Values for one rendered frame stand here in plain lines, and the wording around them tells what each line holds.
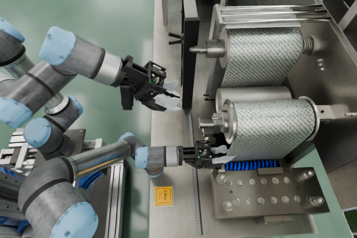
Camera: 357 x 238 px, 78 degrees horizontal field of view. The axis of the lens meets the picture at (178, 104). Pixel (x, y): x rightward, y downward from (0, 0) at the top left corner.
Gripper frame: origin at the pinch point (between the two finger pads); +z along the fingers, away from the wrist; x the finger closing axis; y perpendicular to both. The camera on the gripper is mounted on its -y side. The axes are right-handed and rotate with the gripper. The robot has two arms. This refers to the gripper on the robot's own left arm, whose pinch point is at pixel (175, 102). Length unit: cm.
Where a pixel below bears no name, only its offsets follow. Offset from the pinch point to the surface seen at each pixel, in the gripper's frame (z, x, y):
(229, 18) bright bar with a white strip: 8.5, 26.2, 19.1
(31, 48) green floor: -46, 175, -214
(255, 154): 38.5, -8.2, 0.0
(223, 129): 16.9, -5.3, 3.3
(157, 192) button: 20.5, -16.4, -37.7
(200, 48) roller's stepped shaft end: 7.2, 22.3, 6.5
